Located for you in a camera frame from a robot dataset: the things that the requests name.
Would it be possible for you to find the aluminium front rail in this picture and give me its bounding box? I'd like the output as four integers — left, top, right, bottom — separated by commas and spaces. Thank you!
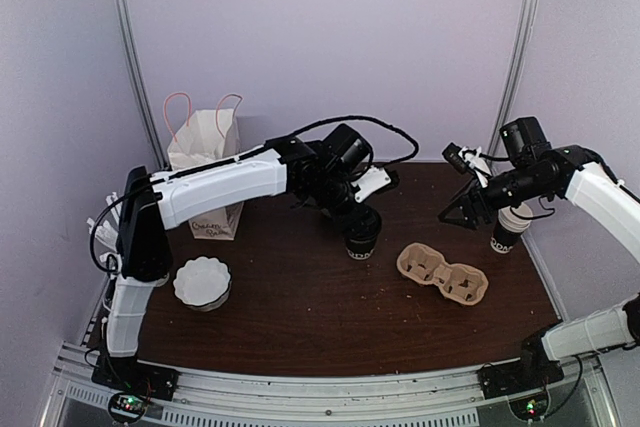
42, 339, 614, 427

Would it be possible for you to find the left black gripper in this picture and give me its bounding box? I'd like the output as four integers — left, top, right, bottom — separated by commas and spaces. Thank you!
306, 171, 379, 241

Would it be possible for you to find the right aluminium frame post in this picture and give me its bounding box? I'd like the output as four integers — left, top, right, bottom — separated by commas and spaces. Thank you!
496, 0, 539, 127

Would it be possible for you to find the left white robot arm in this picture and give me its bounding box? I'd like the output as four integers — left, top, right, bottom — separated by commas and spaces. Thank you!
103, 124, 391, 391

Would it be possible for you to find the brown cardboard cup carrier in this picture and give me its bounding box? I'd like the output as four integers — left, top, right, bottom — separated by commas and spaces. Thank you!
396, 243, 489, 306

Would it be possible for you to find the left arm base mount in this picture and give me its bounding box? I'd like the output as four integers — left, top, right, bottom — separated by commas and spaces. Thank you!
91, 353, 179, 401

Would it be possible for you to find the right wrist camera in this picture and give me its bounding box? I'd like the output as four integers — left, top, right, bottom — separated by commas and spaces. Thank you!
442, 143, 492, 188

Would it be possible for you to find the bundle of wrapped straws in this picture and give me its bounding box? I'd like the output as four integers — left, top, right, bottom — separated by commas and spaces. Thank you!
86, 192, 122, 276

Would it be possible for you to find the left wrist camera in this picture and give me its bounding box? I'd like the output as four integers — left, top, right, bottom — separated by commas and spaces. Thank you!
350, 166, 398, 203

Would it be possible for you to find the aluminium frame post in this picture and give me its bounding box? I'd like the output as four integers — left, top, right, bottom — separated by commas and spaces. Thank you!
114, 0, 169, 169
496, 0, 539, 127

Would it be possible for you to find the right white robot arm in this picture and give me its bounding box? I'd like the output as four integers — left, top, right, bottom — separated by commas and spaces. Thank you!
438, 116, 639, 389

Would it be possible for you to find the black lidded coffee cup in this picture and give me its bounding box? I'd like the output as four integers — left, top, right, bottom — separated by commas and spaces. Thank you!
343, 218, 382, 261

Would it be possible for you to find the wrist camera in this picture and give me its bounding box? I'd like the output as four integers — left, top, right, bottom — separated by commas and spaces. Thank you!
442, 143, 492, 188
350, 166, 398, 203

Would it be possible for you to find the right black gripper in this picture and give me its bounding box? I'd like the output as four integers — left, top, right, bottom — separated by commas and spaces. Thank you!
439, 163, 550, 230

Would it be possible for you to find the white paper takeout bag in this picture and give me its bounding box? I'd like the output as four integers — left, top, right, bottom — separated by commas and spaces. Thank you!
163, 92, 244, 241

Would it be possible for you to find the left aluminium frame post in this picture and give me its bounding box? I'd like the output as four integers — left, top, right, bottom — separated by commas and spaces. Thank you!
114, 0, 169, 169

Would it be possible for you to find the white fluted dish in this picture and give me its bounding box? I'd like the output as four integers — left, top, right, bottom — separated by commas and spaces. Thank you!
173, 256, 232, 312

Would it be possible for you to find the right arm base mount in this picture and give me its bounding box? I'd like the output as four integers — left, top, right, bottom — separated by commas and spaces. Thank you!
477, 359, 564, 400

